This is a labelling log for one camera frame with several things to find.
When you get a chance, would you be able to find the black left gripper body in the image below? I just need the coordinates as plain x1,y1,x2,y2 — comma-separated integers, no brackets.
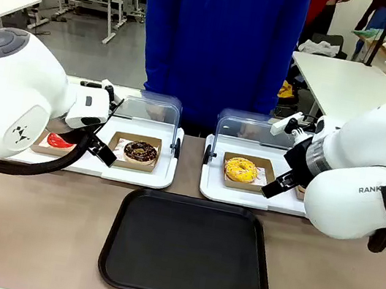
53,120,97,149

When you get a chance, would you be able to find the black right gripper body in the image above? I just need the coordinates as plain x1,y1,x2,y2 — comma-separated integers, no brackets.
281,133,324,190

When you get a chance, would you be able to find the red glazed donut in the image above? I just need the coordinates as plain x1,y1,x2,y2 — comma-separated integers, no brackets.
45,131,79,152

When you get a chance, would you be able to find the brown cardboard donut box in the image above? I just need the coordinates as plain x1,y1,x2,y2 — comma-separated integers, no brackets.
292,184,309,203
30,127,86,161
105,130,164,175
219,151,280,197

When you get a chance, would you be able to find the person's right forearm blue sleeve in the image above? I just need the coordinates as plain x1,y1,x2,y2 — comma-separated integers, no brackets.
137,33,177,109

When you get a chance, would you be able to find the person's left forearm blue sleeve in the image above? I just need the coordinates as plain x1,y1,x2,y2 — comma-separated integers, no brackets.
246,51,293,129

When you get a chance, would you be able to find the chocolate donut with nuts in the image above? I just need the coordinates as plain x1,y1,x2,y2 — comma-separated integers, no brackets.
121,138,160,166

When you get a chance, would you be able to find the yellow sprinkled donut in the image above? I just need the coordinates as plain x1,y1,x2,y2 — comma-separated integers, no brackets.
222,154,260,185

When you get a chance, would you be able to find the black serving tray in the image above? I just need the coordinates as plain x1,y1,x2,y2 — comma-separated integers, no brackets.
94,182,283,289

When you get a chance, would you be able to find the person's left hand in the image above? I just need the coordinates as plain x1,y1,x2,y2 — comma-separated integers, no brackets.
235,119,257,140

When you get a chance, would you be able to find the person's right hand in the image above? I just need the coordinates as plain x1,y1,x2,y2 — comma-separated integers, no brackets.
144,101,166,122

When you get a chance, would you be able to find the white display case base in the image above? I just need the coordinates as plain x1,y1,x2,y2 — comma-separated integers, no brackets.
196,132,321,219
7,97,186,192

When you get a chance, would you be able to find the clear plastic display lid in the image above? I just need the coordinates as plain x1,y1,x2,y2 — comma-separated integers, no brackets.
211,106,295,168
108,86,186,150

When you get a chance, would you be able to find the yellow bag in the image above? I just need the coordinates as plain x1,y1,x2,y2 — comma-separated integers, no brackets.
277,79,298,102

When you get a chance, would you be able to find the large white table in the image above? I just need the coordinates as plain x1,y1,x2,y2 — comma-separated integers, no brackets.
281,49,386,130

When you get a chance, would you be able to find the white crumpled cloth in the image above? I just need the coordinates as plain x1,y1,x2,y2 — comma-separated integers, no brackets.
296,36,341,60

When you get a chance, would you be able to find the black office chair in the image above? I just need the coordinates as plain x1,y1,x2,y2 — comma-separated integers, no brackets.
306,30,351,61

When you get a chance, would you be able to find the person in blue hoodie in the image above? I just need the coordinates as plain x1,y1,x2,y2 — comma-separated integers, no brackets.
125,0,313,150

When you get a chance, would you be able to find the green sheet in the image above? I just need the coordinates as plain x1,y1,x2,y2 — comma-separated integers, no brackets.
350,24,383,42

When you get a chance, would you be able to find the black stand pole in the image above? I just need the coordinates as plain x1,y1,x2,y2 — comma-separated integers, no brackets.
364,0,386,70

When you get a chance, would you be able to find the person in red top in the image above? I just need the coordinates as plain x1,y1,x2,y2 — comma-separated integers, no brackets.
298,0,357,53

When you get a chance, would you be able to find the person in blue clothes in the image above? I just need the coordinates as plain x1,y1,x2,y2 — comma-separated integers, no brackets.
350,0,386,61

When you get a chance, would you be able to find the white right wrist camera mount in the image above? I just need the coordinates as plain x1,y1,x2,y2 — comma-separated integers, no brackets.
270,107,319,143

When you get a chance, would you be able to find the black corrugated cable hose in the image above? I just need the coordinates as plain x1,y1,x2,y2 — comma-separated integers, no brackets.
0,117,93,186

